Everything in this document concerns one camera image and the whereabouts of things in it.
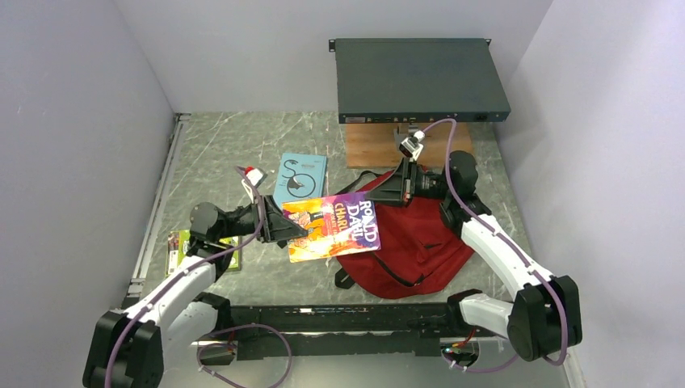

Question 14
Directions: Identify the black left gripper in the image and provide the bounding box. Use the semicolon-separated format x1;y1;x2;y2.
217;195;308;243

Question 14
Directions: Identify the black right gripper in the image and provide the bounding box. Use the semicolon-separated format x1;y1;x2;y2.
365;157;453;208

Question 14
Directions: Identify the light blue cat notebook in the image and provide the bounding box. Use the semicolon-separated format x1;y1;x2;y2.
273;153;327;207

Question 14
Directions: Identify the Roald Dahl Charlie book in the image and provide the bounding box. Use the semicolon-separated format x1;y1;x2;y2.
283;192;381;263

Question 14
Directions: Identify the red fabric backpack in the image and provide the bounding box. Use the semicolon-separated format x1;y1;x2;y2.
334;197;474;299

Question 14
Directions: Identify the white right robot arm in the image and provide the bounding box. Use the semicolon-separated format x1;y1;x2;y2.
366;151;582;365

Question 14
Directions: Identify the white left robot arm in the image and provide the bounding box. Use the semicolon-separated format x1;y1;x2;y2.
82;195;308;387

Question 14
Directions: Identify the wooden board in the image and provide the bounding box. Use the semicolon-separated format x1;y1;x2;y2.
342;123;451;168

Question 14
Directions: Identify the green book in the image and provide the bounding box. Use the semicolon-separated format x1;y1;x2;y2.
165;230;242;277

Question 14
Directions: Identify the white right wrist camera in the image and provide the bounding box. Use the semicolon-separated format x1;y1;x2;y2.
398;130;425;162

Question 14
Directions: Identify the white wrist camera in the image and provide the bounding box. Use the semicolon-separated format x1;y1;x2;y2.
238;166;267;201
398;130;425;162

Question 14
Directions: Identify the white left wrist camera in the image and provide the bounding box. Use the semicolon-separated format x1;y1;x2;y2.
238;166;267;201

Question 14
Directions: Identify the grey metal camera mount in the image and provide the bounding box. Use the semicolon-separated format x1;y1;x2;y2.
393;124;421;152

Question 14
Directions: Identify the dark rack-mount network switch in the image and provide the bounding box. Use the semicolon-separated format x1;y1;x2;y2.
328;38;511;124

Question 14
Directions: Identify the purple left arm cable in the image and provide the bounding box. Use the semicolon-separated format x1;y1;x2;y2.
104;166;294;388

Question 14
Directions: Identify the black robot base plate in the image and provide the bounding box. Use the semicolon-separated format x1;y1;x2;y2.
202;302;476;361

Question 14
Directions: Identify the aluminium rail frame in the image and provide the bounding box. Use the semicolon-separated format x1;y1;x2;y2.
85;112;584;388

